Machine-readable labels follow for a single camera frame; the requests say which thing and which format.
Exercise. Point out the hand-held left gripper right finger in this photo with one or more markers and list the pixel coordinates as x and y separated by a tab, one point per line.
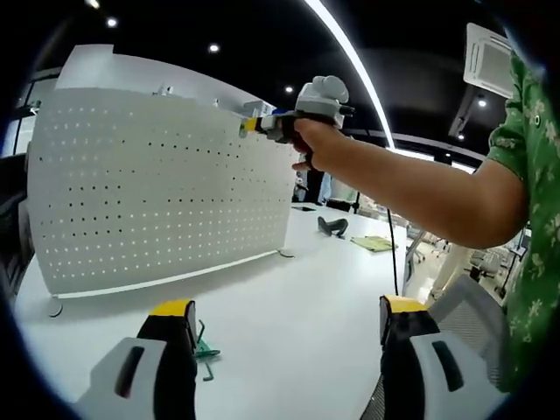
433	376

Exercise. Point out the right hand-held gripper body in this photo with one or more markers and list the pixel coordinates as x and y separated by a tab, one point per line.
321	96

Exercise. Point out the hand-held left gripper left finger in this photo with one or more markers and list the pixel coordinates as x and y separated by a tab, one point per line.
127	380

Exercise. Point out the white perforated mounting plate panel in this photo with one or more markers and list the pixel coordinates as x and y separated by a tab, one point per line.
153	197

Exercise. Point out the person's right hand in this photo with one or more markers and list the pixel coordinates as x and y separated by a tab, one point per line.
326	146

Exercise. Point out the grey mesh office chair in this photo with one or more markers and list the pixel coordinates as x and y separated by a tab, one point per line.
472	315

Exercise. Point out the linear ceiling light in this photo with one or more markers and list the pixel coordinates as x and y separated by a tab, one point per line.
387	131

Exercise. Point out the black headset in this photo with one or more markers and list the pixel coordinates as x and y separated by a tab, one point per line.
326	223

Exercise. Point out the black ceiling track light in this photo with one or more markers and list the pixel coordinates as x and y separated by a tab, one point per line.
466	118

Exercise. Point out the pale green cloth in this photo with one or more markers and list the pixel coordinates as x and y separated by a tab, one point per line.
369	243

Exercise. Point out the white ceiling air conditioner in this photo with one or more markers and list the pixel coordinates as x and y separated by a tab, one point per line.
487	59

